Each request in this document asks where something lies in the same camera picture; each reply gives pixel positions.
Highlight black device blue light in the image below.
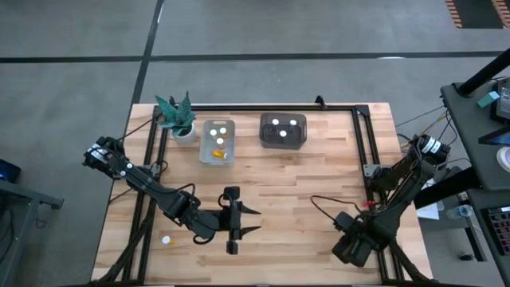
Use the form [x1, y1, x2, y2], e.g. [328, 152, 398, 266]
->
[0, 158, 22, 184]

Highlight black aluminium table frame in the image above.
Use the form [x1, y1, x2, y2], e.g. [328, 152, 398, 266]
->
[93, 95, 431, 286]

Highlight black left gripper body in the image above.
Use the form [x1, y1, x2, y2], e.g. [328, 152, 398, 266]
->
[214, 186, 241, 255]

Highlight white paper sheets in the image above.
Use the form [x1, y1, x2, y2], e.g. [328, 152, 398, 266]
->
[416, 177, 445, 221]

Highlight backlit keyboard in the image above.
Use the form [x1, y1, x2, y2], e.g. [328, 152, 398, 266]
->
[482, 206, 510, 257]

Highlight grey metal cart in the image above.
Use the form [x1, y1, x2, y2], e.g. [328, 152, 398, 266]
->
[0, 179, 65, 287]

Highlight green plant in white pot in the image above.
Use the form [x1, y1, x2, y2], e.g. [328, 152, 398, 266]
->
[154, 90, 199, 145]

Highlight black support beam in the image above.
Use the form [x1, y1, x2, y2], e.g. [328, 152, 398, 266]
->
[412, 166, 483, 210]

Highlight white plastic bin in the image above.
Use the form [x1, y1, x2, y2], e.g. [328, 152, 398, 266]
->
[198, 119, 237, 167]

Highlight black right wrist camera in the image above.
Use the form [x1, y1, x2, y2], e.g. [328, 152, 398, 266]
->
[333, 212, 352, 232]

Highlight dark grey desk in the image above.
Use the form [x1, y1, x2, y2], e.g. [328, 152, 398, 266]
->
[440, 77, 510, 192]

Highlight white tape roll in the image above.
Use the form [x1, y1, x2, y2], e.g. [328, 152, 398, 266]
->
[496, 146, 510, 174]

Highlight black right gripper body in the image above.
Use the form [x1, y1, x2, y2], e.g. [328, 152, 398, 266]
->
[331, 218, 386, 268]

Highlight dark translucent plastic bin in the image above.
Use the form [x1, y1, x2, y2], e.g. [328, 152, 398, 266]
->
[259, 112, 308, 151]

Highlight black diagonal pole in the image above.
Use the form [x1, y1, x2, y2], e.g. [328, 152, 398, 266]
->
[457, 47, 510, 97]

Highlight teal small box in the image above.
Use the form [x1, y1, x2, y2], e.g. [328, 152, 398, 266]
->
[477, 91, 501, 109]

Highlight black mat orange border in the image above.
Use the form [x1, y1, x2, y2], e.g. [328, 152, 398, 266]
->
[445, 0, 510, 29]

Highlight yellow cable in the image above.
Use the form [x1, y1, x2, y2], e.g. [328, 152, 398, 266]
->
[400, 113, 448, 171]

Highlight black tablet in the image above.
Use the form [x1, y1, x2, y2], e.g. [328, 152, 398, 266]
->
[478, 127, 510, 147]

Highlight clear water bottle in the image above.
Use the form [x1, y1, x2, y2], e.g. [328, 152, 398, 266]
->
[445, 204, 473, 220]

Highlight black monitor screen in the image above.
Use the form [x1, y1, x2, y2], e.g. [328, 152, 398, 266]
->
[490, 77, 510, 125]

